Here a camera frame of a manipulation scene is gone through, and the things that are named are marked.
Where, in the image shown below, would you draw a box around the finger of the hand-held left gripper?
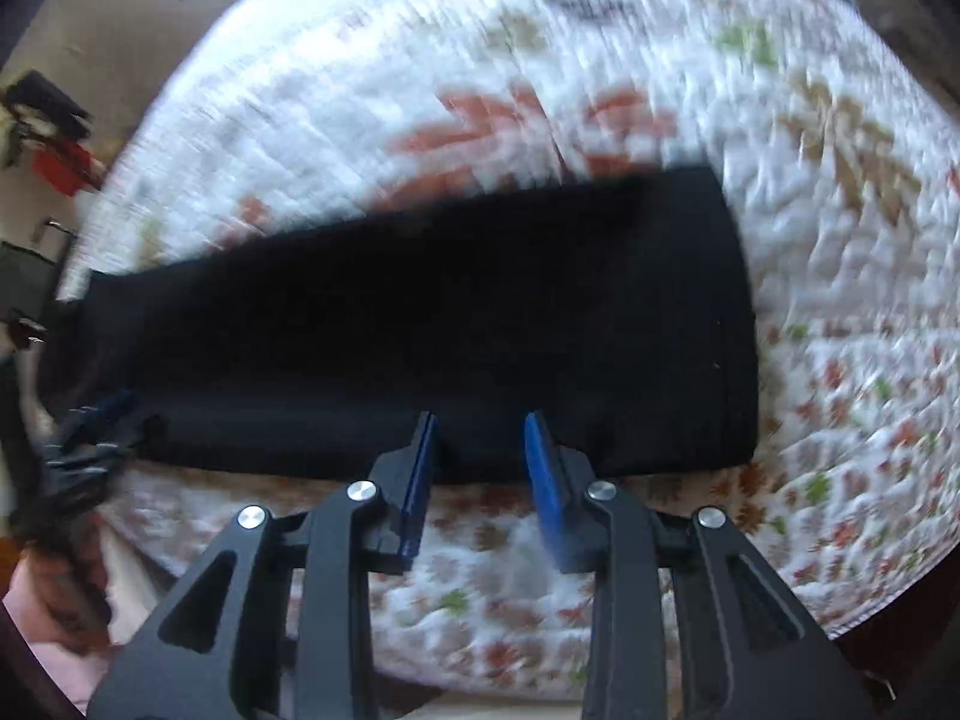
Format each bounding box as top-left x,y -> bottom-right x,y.
69,388 -> 140,437
90,412 -> 164,462

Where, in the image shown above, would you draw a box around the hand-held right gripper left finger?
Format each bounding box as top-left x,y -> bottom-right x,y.
86,411 -> 440,720

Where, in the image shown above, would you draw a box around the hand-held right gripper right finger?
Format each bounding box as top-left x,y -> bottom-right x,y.
523,411 -> 875,720

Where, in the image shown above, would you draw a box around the black pants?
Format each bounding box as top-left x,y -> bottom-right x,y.
41,165 -> 760,482

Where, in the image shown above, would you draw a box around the person's left forearm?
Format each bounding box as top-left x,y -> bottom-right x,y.
0,532 -> 115,698

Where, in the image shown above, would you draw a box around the dark furniture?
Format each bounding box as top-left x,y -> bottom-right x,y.
0,219 -> 77,320

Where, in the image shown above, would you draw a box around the red object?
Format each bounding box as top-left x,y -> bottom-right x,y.
31,136 -> 107,197

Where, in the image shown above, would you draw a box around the black object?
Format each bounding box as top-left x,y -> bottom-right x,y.
4,70 -> 92,142

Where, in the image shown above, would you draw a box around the floral quilted bedspread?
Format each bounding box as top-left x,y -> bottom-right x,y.
56,0 -> 960,700

